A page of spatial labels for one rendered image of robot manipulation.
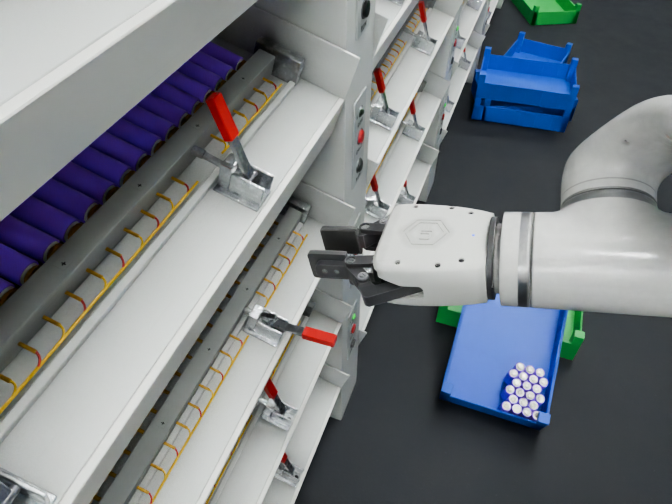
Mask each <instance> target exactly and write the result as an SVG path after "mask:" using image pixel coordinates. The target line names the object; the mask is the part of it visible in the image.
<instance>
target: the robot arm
mask: <svg viewBox="0 0 672 504"><path fill-rule="evenodd" d="M671 173H672V95H665V96H659V97H654V98H651V99H648V100H645V101H643V102H640V103H638V104H636V105H634V106H632V107H630V108H629V109H627V110H626V111H624V112H622V113H621V114H619V115H618V116H616V117H615V118H613V119H612V120H610V121H609V122H608V123H606V124H605V125H604V126H602V127H601V128H599V129H598V130H597V131H595V132H594V133H593V134H592V135H590V136H589V137H588V138H587V139H585V140H584V141H583V142H582V143H581V144H580V145H579V146H578V147H577V148H576V149H575V150H574V151H573V152H572V153H571V155H570V156H569V158H568V160H567V162H566V164H565V167H564V170H563V175H562V181H561V202H560V211H557V212H534V213H533V212H505V213H504V216H503V222H502V223H499V218H498V217H495V216H494V213H490V212H486V211H481V210H476V209H470V208H463V207H454V206H442V205H425V204H401V205H398V206H396V207H395V208H394V209H393V210H392V212H391V213H390V214H389V215H387V216H386V217H385V218H382V219H380V220H378V221H376V222H373V223H368V222H365V223H362V224H360V225H359V228H358V226H322V227H321V229H320V233H321V237H322V240H323V244H324V248H325V250H310V251H309V252H308V254H307V257H308V260H309V263H310V267H311V270H312V273H313V276H314V277H316V278H330V279H347V280H349V282H350V284H351V285H355V286H356V288H357V289H358V290H359V291H360V293H361V296H362V299H363V302H364V304H365V306H367V307H371V306H375V305H378V304H381V303H385V302H388V303H393V304H400V305H413V306H457V305H471V304H480V303H487V301H488V300H495V298H496V294H499V295H500V304H501V306H513V307H527V308H529V307H530V308H543V309H558V310H572V311H586V312H600V313H614V314H628V315H643V316H657V317H671V318H672V213H666V212H663V211H661V210H659V209H658V206H657V191H658V188H659V186H660V184H661V182H662V181H663V180H664V179H665V178H666V177H667V176H668V175H670V174H671ZM363 248H364V249H365V250H368V251H375V254H374V255H358V256H348V255H347V254H362V253H363ZM371 267H372V271H373V273H368V272H367V271H366V270H365V269H364V268H371Z"/></svg>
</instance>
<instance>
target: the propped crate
mask: <svg viewBox="0 0 672 504"><path fill-rule="evenodd" d="M567 314H568V310H558V309H543V308H530V307H529V308H527V307H513V306H501V304H500V295H499V294H496V298H495V300H488V301H487V303H480V304H471V305H463V307H462V311H461V315H460V319H459V322H458V326H457V330H456V334H455V337H454V341H453V345H452V349H451V353H450V356H449V360H448V364H447V368H446V372H445V375H444V379H443V383H442V384H443V385H442V388H441V392H440V396H439V399H442V400H445V401H448V402H451V403H454V404H458V405H461V406H464V407H467V408H470V409H473V410H476V411H480V412H483V413H486V414H489V415H492V416H495V417H499V418H502V419H505V420H508V421H511V422H514V423H517V424H521V425H524V426H527V427H530V428H533V429H536V430H541V429H542V428H544V427H546V426H547V425H549V422H550V417H551V415H550V414H549V411H550V406H551V400H552V395H553V389H554V384H555V379H556V373H557V368H558V363H559V357H560V352H561V346H562V341H563V336H564V330H565V325H566V320H567ZM518 362H521V363H523V364H524V365H525V367H526V366H528V365H532V366H533V367H534V368H535V370H536V369H537V368H542V369H543V370H544V371H545V375H544V376H543V378H546V379H547V380H548V382H549V383H548V386H547V387H545V388H544V389H543V390H542V391H541V393H540V394H542V395H544V396H545V402H544V403H543V404H541V405H540V406H539V407H538V409H537V411H540V412H539V413H538V418H537V421H532V420H529V419H526V418H523V417H520V416H517V415H513V414H510V413H507V412H504V411H501V410H497V408H498V407H499V406H500V405H501V404H502V403H503V402H504V401H505V400H503V399H502V398H501V396H500V394H501V392H502V391H503V389H504V388H505V387H506V386H507V385H508V384H506V383H505V382H504V377H505V376H506V374H507V373H508V372H509V370H510V369H513V367H514V366H515V365H516V364H517V363H518Z"/></svg>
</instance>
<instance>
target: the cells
mask: <svg viewBox="0 0 672 504"><path fill-rule="evenodd" d="M544 375H545V371H544V370H543V369H542V368H537V369H536V370H535V368H534V367H533V366H532V365H528V366H526V367H525V365H524V364H523V363H521V362H518V363H517V364H516V365H515V366H514V367H513V369H510V370H509V372H508V373H507V374H506V376H505V377H504V382H505V383H506V384H508V385H507V386H506V387H505V388H504V389H503V391H502V392H501V394H500V396H501V398H502V399H503V400H505V401H504V402H503V403H502V404H501V405H500V406H499V407H498V408H497V410H501V411H504V412H507V413H510V414H513V415H517V416H520V417H523V418H526V419H529V420H532V421H537V418H538V413H539V412H540V411H537V409H538V407H539V406H540V405H541V404H543V403H544V402H545V396H544V395H542V394H540V393H541V391H542V390H543V389H544V388H545V387H547V386H548V383H549V382H548V380H547V379H546V378H543V376H544Z"/></svg>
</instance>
